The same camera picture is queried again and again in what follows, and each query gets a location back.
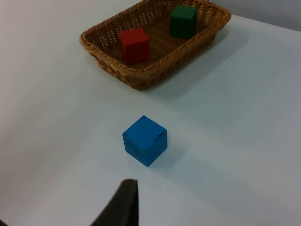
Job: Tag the green cube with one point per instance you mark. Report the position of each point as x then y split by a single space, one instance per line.
183 21

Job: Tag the red cube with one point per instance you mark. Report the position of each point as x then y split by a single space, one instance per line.
135 46

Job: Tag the blue cube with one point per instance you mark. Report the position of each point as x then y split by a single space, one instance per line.
144 141

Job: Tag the pale brown wicker basket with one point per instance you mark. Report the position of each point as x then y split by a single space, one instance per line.
152 68

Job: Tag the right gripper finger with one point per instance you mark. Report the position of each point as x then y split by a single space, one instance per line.
122 204

